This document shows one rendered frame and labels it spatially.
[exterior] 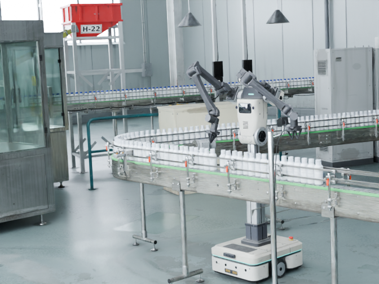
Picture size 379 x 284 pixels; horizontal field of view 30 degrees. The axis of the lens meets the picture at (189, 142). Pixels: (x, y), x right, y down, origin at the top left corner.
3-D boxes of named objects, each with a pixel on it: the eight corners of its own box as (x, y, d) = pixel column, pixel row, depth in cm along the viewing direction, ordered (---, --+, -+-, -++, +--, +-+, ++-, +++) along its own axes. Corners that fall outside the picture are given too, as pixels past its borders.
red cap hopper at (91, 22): (80, 173, 1183) (69, 3, 1149) (69, 168, 1249) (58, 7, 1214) (132, 167, 1219) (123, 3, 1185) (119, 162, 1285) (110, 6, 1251)
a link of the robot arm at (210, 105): (198, 65, 572) (188, 71, 578) (194, 66, 567) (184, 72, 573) (222, 112, 572) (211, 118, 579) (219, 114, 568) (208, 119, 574)
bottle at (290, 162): (287, 181, 482) (286, 157, 480) (286, 180, 487) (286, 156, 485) (295, 181, 481) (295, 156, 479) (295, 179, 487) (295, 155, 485)
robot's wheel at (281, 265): (271, 256, 589) (276, 258, 585) (283, 259, 600) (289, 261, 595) (267, 275, 587) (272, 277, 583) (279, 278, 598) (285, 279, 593)
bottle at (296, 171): (291, 181, 481) (291, 157, 479) (299, 180, 484) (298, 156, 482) (296, 182, 476) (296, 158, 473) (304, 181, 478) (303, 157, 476)
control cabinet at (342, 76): (355, 160, 1190) (353, 45, 1166) (374, 163, 1144) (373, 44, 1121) (314, 165, 1157) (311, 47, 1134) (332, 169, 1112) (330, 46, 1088)
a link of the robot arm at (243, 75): (240, 63, 533) (232, 74, 534) (251, 73, 525) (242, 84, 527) (267, 82, 569) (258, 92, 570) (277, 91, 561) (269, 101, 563)
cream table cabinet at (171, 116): (229, 180, 1058) (225, 101, 1044) (249, 186, 1001) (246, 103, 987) (161, 188, 1014) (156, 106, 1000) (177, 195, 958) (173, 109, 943)
